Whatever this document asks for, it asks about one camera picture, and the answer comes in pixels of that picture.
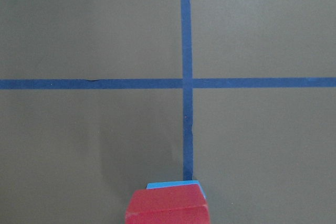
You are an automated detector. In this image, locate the blue foam block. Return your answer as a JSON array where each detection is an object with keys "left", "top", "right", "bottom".
[{"left": 146, "top": 180, "right": 206, "bottom": 198}]

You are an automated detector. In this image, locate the red foam block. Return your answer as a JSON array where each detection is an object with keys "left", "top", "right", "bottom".
[{"left": 124, "top": 184, "right": 211, "bottom": 224}]

